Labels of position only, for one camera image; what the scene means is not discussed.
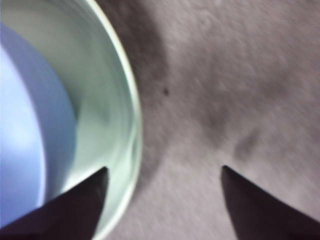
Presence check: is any blue ribbed bowl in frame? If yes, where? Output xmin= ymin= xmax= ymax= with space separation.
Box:
xmin=0 ymin=21 xmax=77 ymax=221

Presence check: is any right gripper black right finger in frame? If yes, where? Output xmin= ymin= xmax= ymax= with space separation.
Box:
xmin=220 ymin=164 xmax=320 ymax=240

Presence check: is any pale green round plate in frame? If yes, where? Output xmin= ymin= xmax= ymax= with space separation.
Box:
xmin=0 ymin=0 xmax=144 ymax=240

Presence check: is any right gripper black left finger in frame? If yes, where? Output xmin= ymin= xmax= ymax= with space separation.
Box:
xmin=0 ymin=166 xmax=110 ymax=240

